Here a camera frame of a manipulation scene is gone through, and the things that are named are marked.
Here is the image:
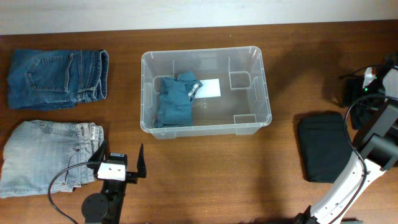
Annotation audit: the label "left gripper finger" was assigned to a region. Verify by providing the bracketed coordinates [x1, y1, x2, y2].
[137, 144, 147, 178]
[87, 140, 107, 169]

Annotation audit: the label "teal blue shirt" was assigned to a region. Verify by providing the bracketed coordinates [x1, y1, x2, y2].
[154, 71, 203, 128]

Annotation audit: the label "black garment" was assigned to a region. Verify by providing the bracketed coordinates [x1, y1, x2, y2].
[343, 77, 385, 130]
[297, 112, 352, 184]

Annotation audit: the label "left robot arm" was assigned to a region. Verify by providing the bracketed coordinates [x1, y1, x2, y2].
[81, 141, 147, 223]

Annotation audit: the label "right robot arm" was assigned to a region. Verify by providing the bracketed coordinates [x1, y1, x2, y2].
[293, 53, 397, 223]

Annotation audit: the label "white label in container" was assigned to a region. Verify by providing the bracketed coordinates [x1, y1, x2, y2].
[195, 79, 221, 99]

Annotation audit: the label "clear plastic storage container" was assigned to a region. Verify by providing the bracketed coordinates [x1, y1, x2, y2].
[140, 46, 272, 139]

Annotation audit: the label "light blue folded jeans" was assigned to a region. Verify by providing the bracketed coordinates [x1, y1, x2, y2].
[1, 120, 104, 198]

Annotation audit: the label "dark blue folded jeans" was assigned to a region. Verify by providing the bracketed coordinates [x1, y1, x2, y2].
[7, 49, 109, 111]

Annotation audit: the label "left black cable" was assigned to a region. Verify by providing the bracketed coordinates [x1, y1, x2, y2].
[47, 161, 94, 224]

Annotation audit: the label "black cable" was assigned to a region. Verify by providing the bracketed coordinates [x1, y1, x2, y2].
[47, 161, 94, 224]
[326, 63, 398, 224]

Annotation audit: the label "right black cable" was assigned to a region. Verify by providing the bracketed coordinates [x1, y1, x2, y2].
[326, 63, 398, 224]

